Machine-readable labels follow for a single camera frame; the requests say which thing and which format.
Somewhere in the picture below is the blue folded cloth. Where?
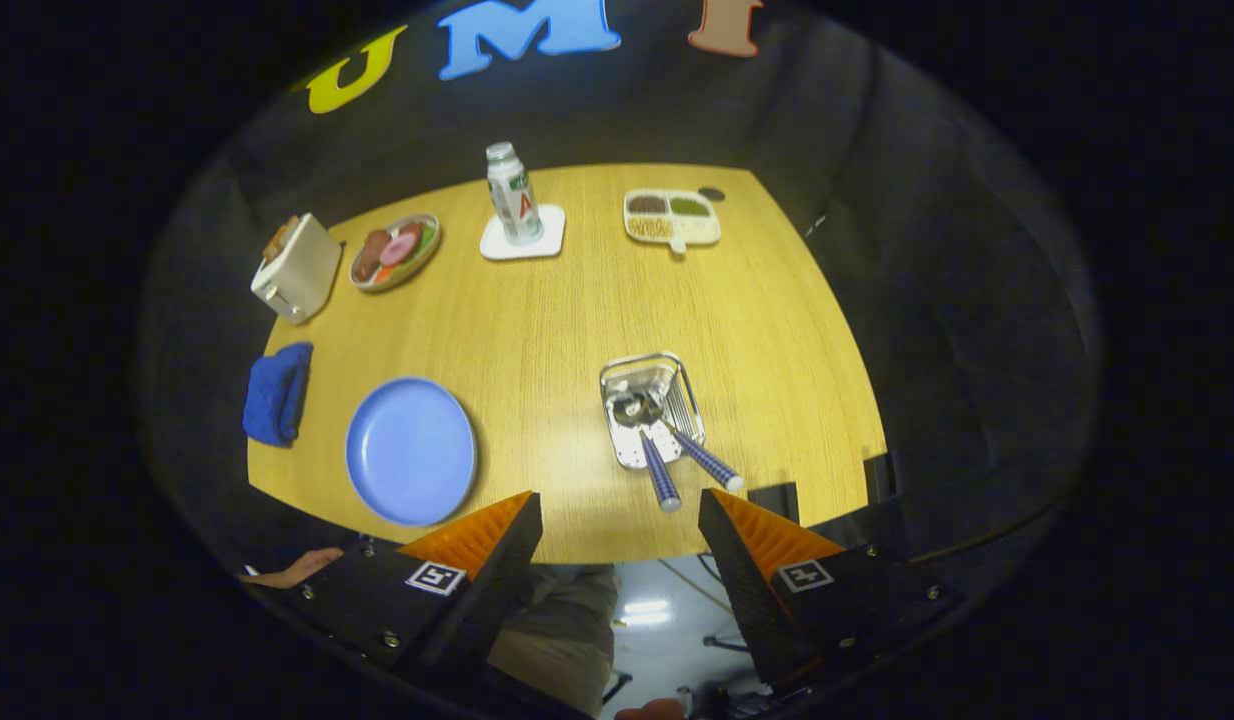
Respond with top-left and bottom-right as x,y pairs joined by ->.
242,342 -> 315,448

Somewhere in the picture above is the white square coaster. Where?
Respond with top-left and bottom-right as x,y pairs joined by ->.
479,204 -> 567,262

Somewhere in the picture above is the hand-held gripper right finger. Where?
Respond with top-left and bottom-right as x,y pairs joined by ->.
697,488 -> 966,689

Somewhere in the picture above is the cream toaster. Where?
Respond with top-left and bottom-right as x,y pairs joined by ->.
251,212 -> 344,326

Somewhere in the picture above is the toast slice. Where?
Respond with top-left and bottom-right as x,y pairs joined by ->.
262,215 -> 300,263

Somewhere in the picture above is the checked handle spoon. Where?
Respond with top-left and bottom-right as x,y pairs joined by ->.
612,392 -> 683,514

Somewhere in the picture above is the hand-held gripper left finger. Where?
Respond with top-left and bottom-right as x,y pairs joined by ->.
292,490 -> 545,691

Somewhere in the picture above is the black backdrop cloth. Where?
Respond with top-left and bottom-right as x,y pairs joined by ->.
142,0 -> 1103,561

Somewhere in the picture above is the black table clamp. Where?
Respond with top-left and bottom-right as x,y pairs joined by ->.
862,452 -> 898,504
747,482 -> 800,523

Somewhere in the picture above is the white divided grain tray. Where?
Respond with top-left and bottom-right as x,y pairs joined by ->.
623,188 -> 722,255

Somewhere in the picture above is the checked handle fork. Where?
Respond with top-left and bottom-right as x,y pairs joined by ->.
657,385 -> 745,494

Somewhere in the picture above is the person's trouser leg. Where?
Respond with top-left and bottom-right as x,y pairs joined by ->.
487,563 -> 618,716

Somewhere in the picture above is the white plastic bottle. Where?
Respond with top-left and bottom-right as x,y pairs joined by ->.
486,141 -> 545,246

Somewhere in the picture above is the metal wire cutlery basket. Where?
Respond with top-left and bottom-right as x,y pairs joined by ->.
599,351 -> 707,471

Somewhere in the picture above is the blue round plate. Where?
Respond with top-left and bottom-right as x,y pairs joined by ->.
345,376 -> 478,528

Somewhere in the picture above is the plate of toy food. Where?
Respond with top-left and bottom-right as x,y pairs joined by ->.
349,213 -> 442,293

